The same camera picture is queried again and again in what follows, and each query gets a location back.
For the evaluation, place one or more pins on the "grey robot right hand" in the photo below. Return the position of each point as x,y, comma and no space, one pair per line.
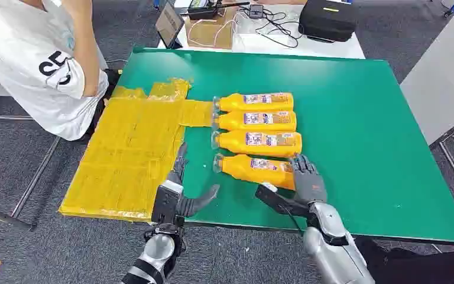
309,184

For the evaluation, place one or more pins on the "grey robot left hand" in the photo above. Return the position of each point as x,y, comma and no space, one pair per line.
195,204

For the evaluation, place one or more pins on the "orange drink bottle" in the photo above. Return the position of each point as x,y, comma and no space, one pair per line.
258,102
262,144
250,170
258,121

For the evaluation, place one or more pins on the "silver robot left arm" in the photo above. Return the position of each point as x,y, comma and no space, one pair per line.
156,251

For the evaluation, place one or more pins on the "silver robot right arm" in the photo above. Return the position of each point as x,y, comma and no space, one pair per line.
336,251

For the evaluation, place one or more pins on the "green table mat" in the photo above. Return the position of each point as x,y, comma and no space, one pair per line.
348,137

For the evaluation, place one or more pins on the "yellow plastic sheet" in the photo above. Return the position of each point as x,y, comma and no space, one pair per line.
129,156

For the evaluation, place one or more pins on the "white table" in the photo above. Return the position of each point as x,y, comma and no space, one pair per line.
321,49

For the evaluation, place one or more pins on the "black carry case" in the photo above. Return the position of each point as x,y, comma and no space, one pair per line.
327,19

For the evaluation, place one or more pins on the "brown cardboard box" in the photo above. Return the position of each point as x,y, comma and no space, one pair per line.
207,35

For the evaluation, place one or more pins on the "white partition panel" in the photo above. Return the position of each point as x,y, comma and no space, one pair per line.
442,78

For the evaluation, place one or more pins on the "black power adapter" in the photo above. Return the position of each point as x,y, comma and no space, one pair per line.
256,11

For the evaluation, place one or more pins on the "tablet computer on stand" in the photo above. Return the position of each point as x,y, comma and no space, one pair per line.
169,24

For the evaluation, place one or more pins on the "black floor pole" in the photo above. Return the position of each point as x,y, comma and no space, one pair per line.
3,217

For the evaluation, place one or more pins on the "black device with antenna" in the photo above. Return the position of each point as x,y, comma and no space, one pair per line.
203,9

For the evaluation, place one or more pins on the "person in white shirt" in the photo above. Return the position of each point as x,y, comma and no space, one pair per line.
23,66

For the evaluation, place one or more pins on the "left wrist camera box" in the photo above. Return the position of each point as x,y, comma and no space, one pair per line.
166,202

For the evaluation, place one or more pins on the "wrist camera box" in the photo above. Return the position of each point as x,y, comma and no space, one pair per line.
166,202
280,202

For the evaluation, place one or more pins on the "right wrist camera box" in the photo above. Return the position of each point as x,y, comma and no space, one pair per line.
280,202

